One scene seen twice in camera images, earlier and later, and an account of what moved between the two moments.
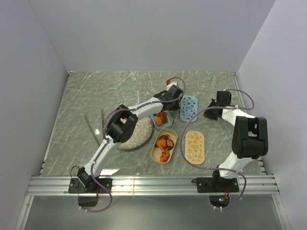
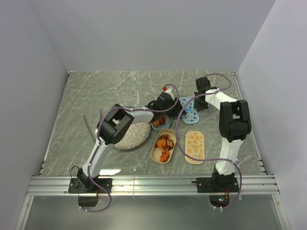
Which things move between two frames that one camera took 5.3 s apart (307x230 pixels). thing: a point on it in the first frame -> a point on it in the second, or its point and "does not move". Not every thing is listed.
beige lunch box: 156,152 does not move
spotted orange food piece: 164,156 does not move
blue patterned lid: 188,108 does not move
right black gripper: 207,114 -> 198,108
